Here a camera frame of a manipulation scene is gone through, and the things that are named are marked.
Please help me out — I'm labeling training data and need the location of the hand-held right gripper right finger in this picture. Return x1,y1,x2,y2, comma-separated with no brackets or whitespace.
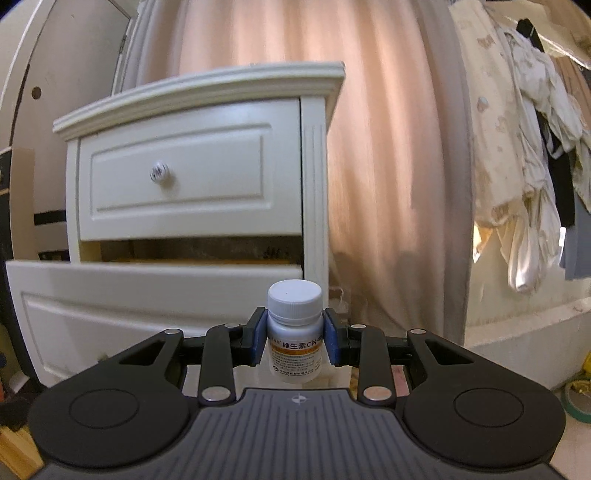
324,307,472,406

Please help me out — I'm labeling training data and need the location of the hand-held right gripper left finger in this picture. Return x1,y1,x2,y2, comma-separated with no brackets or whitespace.
119,306,269,406

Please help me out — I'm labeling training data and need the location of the white pill bottle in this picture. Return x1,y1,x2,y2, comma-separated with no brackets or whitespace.
267,280,325,382

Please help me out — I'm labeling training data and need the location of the white drawer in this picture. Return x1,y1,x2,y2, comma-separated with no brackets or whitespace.
6,258,305,387
76,97,304,241

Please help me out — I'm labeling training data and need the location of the closed white drawer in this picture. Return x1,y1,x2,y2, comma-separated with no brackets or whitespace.
76,97,304,241

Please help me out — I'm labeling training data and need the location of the white nightstand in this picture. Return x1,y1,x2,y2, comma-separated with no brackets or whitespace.
6,61,346,387

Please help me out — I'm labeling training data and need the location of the beige curtain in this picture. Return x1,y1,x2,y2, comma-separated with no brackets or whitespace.
139,0,476,344

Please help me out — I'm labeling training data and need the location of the green tape roll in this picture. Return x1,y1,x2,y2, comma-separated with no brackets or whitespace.
563,379,591,422

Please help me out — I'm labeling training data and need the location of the cream printed cloth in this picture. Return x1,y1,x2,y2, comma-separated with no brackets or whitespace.
450,0,591,293

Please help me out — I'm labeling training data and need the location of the grey garment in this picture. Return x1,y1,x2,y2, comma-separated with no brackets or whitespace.
560,194,591,281

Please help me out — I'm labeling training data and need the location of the black garment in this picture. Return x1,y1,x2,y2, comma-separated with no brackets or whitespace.
516,17,578,228

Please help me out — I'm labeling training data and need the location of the white door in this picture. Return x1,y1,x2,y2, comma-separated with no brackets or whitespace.
0,0,139,153

